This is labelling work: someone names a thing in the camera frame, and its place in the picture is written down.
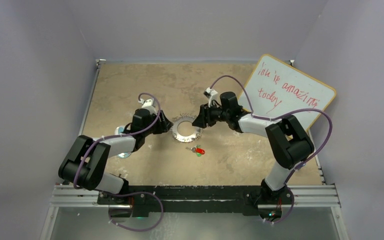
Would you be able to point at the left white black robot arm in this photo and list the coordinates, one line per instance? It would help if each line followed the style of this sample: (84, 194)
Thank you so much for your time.
(85, 163)

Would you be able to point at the silver disc with keyrings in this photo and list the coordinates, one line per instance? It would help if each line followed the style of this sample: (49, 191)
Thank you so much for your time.
(182, 129)

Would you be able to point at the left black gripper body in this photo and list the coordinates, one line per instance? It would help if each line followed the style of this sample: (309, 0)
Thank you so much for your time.
(153, 130)

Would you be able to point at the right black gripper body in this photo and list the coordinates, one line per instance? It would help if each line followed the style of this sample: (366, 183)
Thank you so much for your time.
(215, 114)

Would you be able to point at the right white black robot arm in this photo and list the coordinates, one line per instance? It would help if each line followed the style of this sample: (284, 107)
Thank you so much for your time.
(289, 142)

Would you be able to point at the whiteboard with red writing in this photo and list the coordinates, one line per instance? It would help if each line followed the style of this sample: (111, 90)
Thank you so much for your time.
(275, 88)

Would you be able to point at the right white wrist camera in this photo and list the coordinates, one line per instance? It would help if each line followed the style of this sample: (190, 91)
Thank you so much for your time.
(212, 95)

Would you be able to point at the keys with red green tags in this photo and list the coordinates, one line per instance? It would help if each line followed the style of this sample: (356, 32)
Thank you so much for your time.
(197, 150)

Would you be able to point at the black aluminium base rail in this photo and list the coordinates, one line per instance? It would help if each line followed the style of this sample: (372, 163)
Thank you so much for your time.
(248, 200)

